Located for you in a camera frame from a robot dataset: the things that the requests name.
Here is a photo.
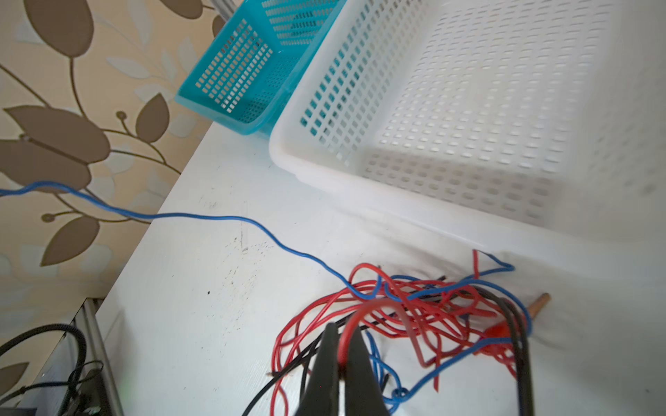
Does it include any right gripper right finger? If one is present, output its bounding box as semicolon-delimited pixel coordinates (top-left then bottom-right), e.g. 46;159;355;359
343;329;390;416

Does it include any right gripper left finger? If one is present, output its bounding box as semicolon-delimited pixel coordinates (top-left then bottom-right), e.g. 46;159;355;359
295;323;340;416

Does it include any blue cable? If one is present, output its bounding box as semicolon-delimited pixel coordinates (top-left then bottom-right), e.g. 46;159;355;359
0;180;534;416

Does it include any red cable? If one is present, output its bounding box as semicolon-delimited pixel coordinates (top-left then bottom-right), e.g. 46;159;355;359
268;249;553;416

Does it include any black cable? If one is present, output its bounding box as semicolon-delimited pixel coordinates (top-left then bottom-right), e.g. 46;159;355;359
241;275;537;416

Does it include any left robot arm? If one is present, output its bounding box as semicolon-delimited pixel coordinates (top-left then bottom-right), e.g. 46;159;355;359
1;322;109;415

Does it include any teal plastic basket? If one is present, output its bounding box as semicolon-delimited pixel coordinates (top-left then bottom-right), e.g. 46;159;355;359
175;0;344;135

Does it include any white plastic basket left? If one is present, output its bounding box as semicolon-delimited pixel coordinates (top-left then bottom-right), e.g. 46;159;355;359
269;1;665;256

